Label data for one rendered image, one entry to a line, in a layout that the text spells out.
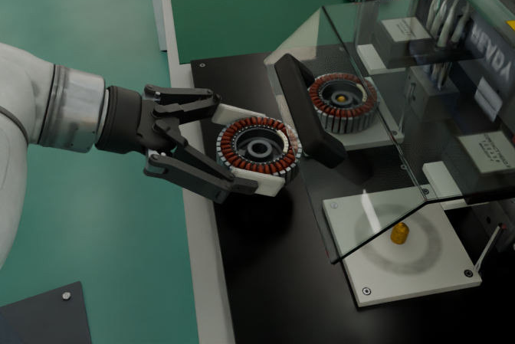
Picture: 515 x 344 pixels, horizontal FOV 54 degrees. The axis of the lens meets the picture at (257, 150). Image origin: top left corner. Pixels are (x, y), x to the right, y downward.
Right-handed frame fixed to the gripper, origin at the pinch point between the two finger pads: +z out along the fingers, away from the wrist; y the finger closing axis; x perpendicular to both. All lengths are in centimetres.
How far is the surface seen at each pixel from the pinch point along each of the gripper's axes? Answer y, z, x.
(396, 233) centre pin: 13.4, 14.7, 3.3
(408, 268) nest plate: 17.2, 15.9, 1.8
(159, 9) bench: -148, 16, -62
